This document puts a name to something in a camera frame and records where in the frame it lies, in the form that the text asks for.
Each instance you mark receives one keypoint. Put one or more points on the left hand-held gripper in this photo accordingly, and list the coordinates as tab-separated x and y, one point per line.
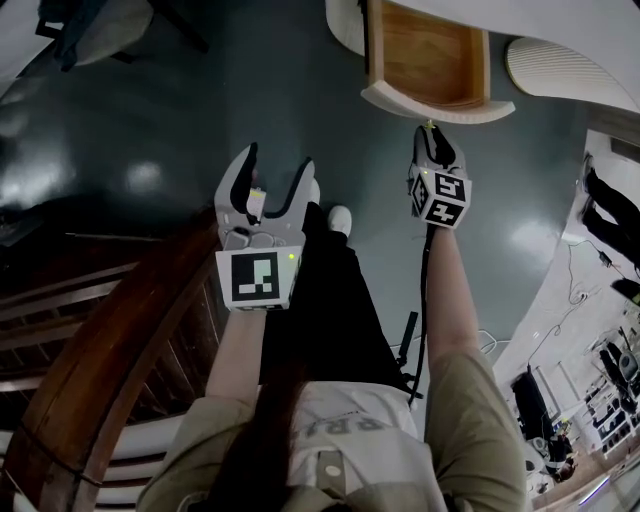
255	277

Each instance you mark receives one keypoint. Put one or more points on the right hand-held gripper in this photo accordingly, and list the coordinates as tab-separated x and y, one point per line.
442	200

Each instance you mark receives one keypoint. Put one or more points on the large white wooden drawer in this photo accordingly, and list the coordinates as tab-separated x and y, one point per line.
425	55

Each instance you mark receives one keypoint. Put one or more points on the person's left forearm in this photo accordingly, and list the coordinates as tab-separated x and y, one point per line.
237	350

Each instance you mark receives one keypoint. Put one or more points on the person's right forearm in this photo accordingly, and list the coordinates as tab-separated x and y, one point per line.
447	300

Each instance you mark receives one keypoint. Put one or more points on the person's left white shoe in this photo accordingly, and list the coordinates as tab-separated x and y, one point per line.
314	191

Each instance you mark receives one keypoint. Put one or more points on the person's white shoe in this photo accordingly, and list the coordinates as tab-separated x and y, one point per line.
314	191
340	220

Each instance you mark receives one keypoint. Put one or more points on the person's right white shoe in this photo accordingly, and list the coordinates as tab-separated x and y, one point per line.
340	220

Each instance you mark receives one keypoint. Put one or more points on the person's black trousers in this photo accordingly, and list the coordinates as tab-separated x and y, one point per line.
330	310

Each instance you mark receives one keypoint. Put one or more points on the black power adapter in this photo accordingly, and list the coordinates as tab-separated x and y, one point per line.
605	257

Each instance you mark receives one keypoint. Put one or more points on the grey chair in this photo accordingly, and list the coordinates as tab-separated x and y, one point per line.
115	30

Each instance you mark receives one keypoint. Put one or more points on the black oval floor device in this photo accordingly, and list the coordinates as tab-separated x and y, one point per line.
627	289

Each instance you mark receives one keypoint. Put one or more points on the dark blue backpack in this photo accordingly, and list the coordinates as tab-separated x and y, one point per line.
75	25

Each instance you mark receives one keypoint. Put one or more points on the person's white t-shirt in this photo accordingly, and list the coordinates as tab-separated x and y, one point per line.
380	440

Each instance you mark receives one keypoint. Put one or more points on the white mattress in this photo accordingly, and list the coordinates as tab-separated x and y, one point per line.
145	440

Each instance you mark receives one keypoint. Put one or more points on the black padded seat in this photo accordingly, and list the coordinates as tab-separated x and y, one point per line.
532	405

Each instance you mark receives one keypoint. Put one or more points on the person's beige jacket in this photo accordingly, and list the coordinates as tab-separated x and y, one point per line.
470	425

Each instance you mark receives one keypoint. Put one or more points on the dark wooden bed frame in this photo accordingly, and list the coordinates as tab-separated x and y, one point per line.
100	340

